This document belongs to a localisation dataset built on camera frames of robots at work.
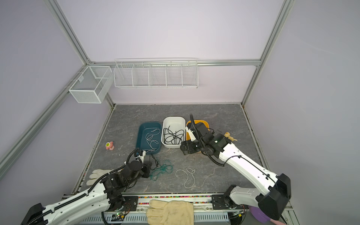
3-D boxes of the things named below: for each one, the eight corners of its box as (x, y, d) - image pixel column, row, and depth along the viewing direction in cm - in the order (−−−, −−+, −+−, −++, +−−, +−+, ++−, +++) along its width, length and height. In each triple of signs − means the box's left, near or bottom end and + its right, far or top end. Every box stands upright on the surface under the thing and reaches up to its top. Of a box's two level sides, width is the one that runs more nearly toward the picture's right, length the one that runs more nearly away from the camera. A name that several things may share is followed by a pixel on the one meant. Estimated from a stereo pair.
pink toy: (109, 150, 96) (105, 147, 92) (109, 146, 98) (105, 142, 94) (114, 149, 97) (111, 145, 92) (114, 145, 99) (111, 141, 94)
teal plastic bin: (134, 154, 94) (132, 150, 89) (142, 126, 109) (140, 121, 104) (160, 154, 94) (159, 150, 89) (164, 126, 109) (163, 121, 104)
